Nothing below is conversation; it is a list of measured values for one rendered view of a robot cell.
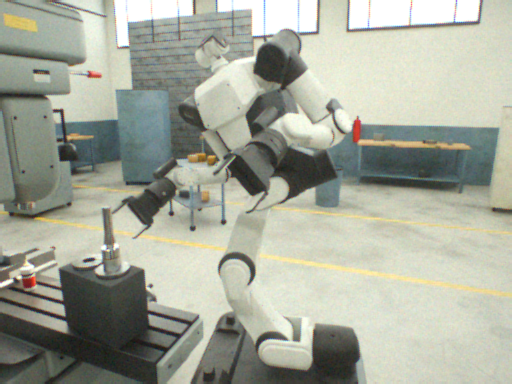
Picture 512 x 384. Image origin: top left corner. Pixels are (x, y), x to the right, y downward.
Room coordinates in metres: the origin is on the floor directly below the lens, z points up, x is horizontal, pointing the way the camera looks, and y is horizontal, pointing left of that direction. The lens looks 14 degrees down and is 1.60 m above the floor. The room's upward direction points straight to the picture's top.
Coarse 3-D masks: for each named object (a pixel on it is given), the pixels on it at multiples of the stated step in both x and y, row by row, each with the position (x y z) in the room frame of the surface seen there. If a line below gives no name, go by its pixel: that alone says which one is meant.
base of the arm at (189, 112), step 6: (186, 102) 1.33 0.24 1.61; (180, 108) 1.35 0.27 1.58; (186, 108) 1.33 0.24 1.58; (192, 108) 1.31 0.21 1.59; (180, 114) 1.37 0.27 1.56; (186, 114) 1.35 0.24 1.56; (192, 114) 1.33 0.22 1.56; (198, 114) 1.31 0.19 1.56; (186, 120) 1.37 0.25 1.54; (192, 120) 1.35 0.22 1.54; (198, 120) 1.33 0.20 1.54; (198, 126) 1.35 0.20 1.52; (204, 126) 1.35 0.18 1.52
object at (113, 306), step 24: (72, 264) 0.89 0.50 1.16; (96, 264) 0.89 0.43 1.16; (72, 288) 0.87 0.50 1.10; (96, 288) 0.81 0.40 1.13; (120, 288) 0.81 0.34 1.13; (144, 288) 0.88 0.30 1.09; (72, 312) 0.87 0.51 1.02; (96, 312) 0.82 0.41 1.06; (120, 312) 0.81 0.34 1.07; (144, 312) 0.88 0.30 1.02; (96, 336) 0.83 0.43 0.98; (120, 336) 0.80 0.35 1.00
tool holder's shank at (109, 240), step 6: (102, 210) 0.86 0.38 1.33; (108, 210) 0.86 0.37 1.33; (108, 216) 0.86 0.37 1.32; (108, 222) 0.86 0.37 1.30; (108, 228) 0.86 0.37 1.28; (108, 234) 0.86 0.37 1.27; (108, 240) 0.86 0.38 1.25; (114, 240) 0.87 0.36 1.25; (108, 246) 0.86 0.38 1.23; (114, 246) 0.87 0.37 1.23
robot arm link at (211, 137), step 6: (204, 132) 1.37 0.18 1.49; (210, 132) 1.37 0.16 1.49; (210, 138) 1.38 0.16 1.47; (216, 138) 1.37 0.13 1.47; (210, 144) 1.40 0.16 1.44; (216, 144) 1.38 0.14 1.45; (222, 144) 1.38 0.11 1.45; (216, 150) 1.40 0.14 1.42; (222, 150) 1.38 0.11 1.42; (216, 156) 1.44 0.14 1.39; (222, 156) 1.40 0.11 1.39; (216, 162) 1.45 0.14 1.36
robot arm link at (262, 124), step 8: (264, 112) 0.89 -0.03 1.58; (272, 112) 0.90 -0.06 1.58; (256, 120) 0.86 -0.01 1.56; (264, 120) 0.86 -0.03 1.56; (272, 120) 0.90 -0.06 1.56; (256, 128) 0.85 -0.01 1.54; (264, 128) 0.85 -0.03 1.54; (272, 128) 0.87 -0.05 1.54; (280, 128) 0.86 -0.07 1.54; (280, 136) 0.83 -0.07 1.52; (288, 144) 0.87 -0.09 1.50
